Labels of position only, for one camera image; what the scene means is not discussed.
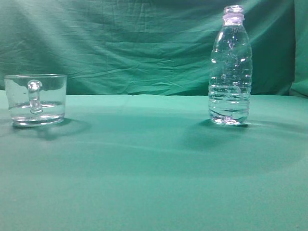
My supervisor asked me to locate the clear plastic water bottle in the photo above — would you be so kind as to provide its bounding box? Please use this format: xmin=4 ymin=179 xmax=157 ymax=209
xmin=208 ymin=5 xmax=253 ymax=126

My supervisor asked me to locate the green table cloth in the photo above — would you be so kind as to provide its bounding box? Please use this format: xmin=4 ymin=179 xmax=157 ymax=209
xmin=0 ymin=91 xmax=308 ymax=231

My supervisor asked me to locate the green backdrop cloth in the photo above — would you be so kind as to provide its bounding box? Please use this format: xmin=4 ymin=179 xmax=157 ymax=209
xmin=0 ymin=0 xmax=308 ymax=97

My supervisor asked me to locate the clear glass mug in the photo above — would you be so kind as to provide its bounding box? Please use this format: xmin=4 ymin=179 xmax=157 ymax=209
xmin=4 ymin=74 xmax=67 ymax=127

